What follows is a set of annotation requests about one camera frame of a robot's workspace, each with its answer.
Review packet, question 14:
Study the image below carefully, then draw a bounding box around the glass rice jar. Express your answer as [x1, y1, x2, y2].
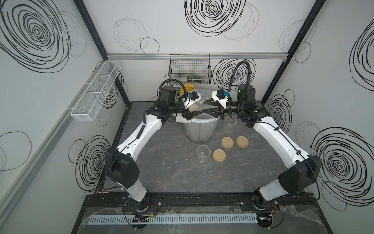
[223, 116, 237, 133]

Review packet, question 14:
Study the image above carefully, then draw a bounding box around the rice jar tan lid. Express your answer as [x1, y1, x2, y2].
[188, 93, 210, 113]
[196, 145, 211, 163]

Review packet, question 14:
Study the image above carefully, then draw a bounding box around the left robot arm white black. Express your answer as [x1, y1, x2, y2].
[104, 86, 201, 202]

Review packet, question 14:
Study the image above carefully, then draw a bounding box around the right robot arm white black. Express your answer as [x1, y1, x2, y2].
[203, 85, 321, 209]

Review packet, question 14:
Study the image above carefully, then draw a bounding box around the white plastic bin liner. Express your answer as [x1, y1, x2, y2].
[176, 89, 216, 123]

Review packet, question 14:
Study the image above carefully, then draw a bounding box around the metal mesh trash bin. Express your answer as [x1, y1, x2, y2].
[183, 118, 219, 144]

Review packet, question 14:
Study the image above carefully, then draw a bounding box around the yellow toast slice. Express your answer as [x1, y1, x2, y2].
[180, 83, 195, 95]

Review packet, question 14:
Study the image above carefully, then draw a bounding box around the dark bottle in basket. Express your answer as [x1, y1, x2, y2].
[187, 77, 204, 84]

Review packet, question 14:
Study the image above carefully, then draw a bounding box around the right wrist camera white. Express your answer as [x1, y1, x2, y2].
[212, 89, 229, 109]

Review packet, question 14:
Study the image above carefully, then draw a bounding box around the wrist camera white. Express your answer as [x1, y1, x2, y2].
[182, 91, 201, 109]
[212, 89, 229, 109]

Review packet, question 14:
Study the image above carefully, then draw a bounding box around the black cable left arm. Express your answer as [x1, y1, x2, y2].
[158, 78, 189, 100]

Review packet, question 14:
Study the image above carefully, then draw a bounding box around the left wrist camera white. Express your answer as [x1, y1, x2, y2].
[182, 91, 201, 109]

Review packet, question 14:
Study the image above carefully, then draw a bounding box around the black wire wall basket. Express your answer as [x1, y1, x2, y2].
[168, 59, 212, 85]

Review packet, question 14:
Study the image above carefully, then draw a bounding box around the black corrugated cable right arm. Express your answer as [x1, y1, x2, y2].
[227, 60, 252, 103]

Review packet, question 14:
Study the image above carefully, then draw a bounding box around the aluminium wall rail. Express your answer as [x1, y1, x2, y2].
[107, 52, 288, 60]

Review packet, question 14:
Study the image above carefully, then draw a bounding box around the white mesh wall shelf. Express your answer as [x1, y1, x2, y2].
[71, 61, 120, 121]

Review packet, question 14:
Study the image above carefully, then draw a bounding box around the white slotted cable duct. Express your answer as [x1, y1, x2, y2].
[87, 214, 258, 225]

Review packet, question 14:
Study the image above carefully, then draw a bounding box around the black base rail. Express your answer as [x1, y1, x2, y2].
[82, 192, 314, 212]

